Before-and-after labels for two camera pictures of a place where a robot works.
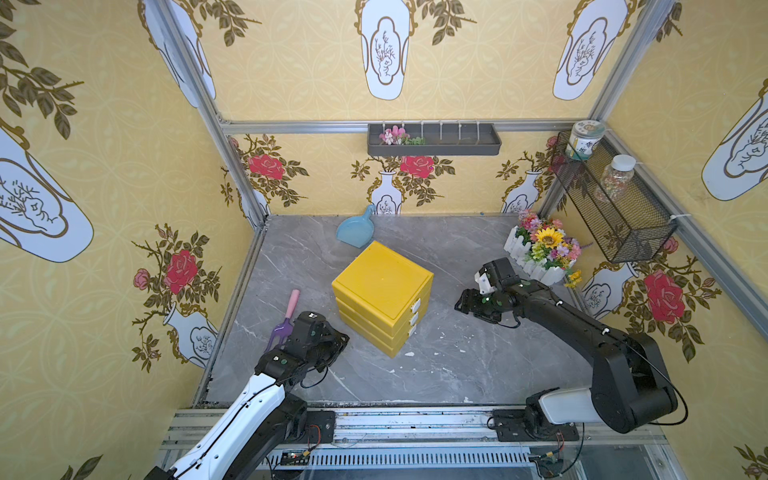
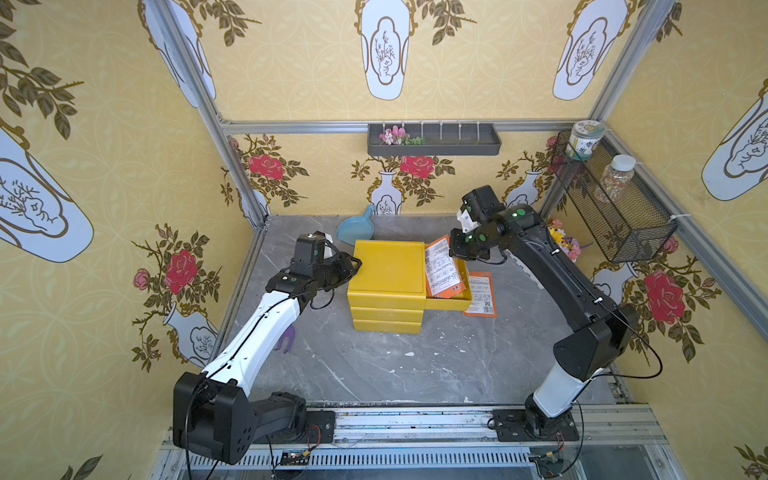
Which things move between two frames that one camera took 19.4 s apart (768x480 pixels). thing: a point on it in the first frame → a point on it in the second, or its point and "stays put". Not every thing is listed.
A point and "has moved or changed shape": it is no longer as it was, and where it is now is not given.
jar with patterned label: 585,133 stays put
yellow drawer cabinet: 382,299 has moved or changed shape
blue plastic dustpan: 357,231 stays put
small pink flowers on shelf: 399,137 stays put
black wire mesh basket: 623,218 stays put
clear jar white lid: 615,178 stays put
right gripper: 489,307 → 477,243
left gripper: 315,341 → 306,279
